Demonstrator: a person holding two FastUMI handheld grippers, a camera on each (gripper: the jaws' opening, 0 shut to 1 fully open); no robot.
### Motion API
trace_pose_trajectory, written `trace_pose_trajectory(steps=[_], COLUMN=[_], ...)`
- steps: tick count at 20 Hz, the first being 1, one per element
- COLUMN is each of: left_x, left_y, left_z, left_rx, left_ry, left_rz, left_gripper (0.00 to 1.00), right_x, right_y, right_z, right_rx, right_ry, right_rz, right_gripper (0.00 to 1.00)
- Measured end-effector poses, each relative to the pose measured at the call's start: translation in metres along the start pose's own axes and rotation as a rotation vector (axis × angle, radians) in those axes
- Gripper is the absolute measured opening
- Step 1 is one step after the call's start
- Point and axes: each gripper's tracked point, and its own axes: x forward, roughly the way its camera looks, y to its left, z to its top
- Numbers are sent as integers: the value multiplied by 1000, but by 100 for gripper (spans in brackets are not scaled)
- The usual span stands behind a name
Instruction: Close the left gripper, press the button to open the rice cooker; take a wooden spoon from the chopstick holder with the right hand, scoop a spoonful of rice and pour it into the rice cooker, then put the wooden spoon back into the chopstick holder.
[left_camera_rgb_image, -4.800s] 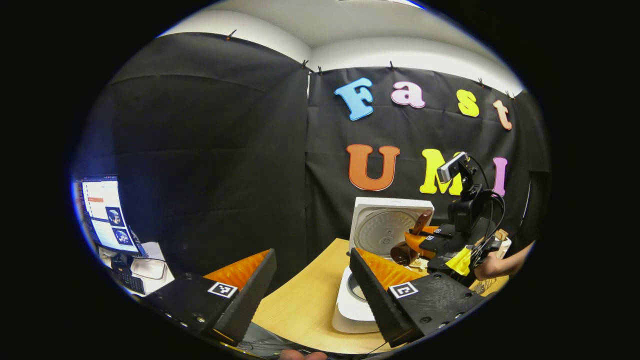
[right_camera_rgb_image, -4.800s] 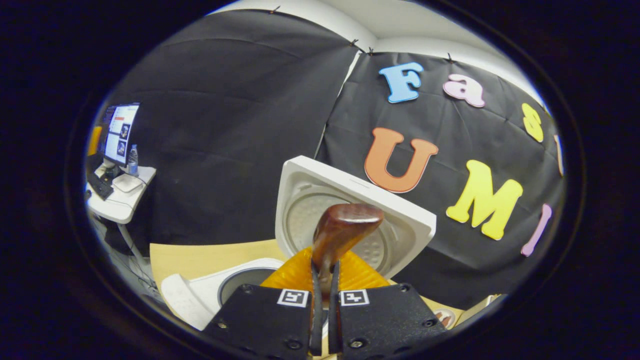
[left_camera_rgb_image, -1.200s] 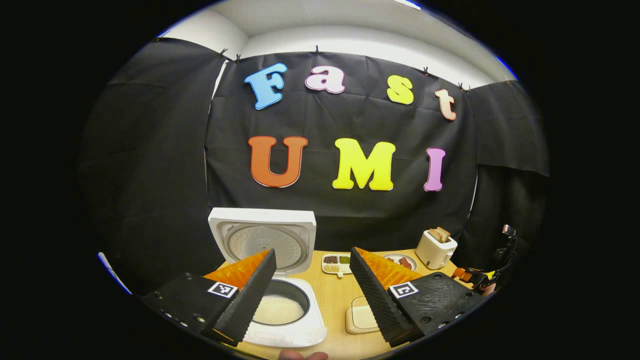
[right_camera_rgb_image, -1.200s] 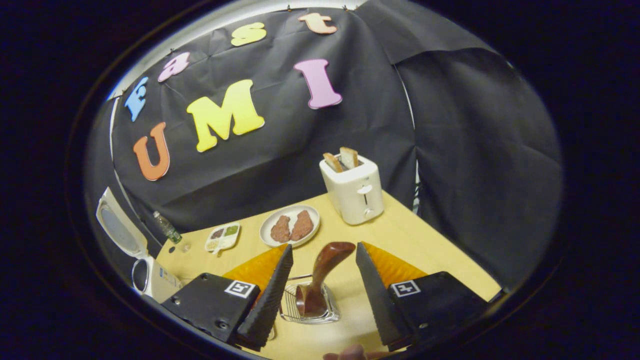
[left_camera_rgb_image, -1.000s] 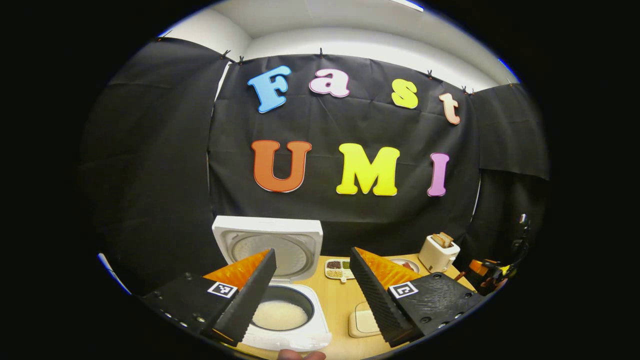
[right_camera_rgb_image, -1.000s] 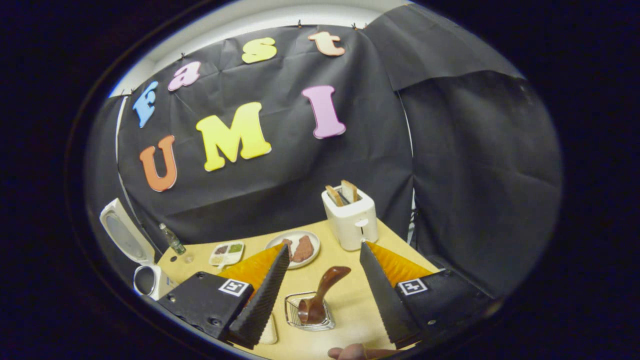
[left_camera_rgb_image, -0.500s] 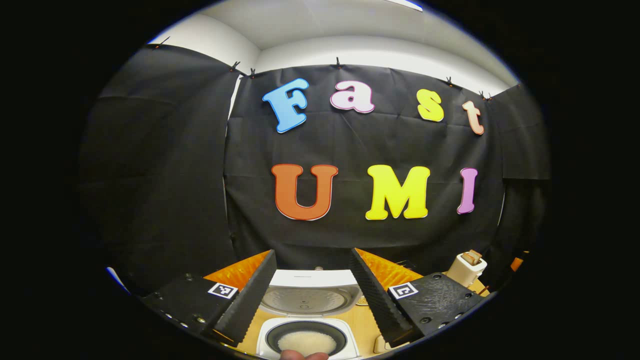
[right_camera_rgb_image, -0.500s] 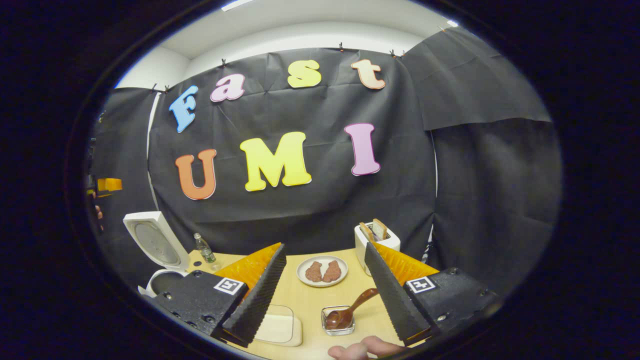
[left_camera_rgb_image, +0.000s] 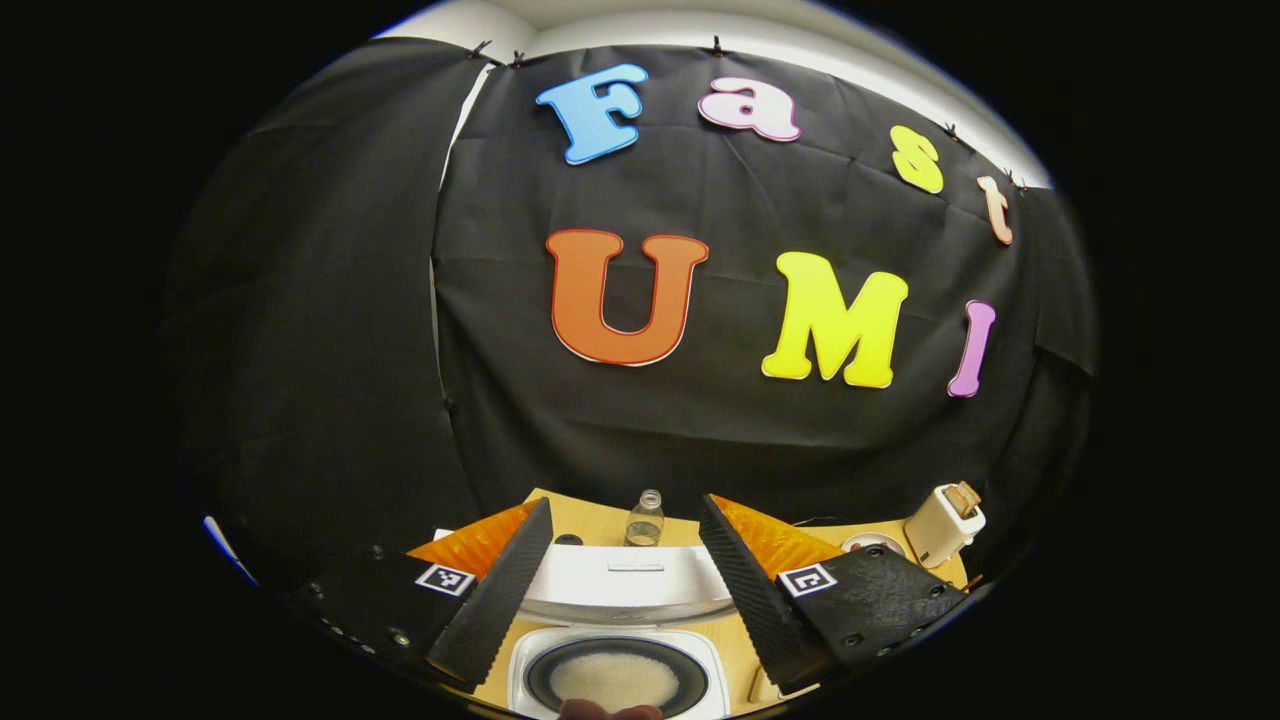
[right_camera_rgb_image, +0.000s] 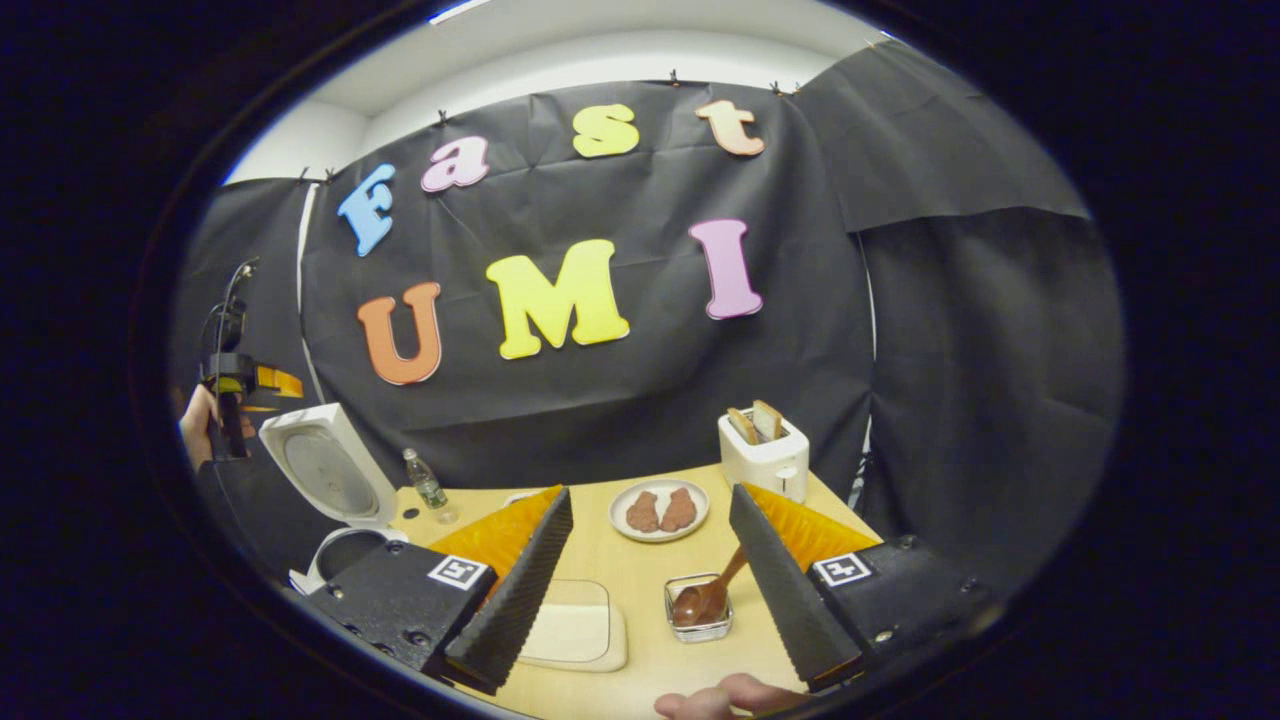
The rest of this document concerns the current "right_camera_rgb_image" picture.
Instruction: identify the white toaster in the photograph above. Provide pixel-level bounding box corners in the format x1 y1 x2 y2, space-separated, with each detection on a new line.
718 410 811 504

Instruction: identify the metal wire chopstick holder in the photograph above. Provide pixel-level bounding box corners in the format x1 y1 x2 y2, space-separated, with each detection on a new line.
664 572 734 644

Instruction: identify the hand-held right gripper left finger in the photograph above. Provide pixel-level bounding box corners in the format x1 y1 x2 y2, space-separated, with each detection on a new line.
303 485 576 697

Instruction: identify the white round plate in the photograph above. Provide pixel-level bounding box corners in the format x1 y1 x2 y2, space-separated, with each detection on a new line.
608 478 711 544

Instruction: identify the white rice cooker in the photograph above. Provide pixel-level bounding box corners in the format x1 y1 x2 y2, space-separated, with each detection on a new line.
258 402 411 597

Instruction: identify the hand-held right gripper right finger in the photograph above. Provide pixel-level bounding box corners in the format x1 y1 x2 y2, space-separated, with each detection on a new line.
728 482 1003 693

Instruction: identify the clear plastic water bottle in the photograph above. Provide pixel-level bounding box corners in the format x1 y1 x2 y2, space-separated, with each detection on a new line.
403 447 451 525

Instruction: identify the brown wooden spoon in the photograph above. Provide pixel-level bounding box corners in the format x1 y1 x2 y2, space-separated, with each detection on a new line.
672 545 749 628

